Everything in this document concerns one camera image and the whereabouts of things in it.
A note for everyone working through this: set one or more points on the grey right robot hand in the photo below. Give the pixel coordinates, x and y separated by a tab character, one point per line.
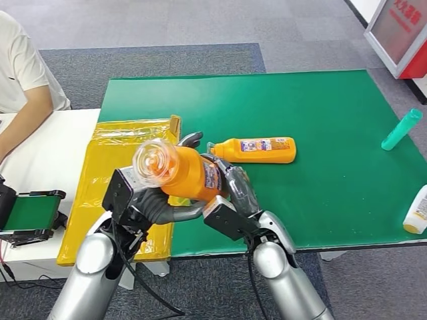
240	190

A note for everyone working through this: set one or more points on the person's forearm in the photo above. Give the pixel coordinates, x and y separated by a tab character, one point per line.
26	119

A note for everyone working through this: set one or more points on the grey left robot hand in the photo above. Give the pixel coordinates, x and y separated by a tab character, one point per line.
153	207

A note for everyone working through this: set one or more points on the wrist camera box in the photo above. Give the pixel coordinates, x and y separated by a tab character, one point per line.
116	194
223	218

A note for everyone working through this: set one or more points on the yellow plastic bag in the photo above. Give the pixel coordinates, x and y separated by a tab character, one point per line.
100	176

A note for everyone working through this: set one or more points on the white bottle with yellow cap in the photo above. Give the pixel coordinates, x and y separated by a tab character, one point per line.
419	212

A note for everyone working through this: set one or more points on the person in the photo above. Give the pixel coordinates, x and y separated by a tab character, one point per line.
20	66

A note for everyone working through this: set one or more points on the orange detergent bottle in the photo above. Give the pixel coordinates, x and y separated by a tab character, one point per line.
267	154

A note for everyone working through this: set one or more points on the small green conveyor belt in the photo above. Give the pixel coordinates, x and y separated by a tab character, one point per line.
29	212

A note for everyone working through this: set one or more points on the red and white sign stand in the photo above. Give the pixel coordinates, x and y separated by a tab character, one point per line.
397	31

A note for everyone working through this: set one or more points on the green table mat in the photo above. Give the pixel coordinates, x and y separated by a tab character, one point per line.
317	132

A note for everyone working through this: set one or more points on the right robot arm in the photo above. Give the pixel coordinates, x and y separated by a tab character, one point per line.
286	287

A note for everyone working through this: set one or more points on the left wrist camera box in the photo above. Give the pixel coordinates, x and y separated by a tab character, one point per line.
116	194

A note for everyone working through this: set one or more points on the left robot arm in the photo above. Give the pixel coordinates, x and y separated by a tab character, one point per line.
90	274

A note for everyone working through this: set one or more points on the orange bottle with clear cap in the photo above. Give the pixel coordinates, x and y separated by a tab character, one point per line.
187	174

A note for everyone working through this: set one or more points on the teal plastic bottle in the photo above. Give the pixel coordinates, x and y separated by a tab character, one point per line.
400	130

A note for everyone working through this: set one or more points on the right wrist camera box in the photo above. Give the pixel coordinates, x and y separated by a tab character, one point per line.
223	218

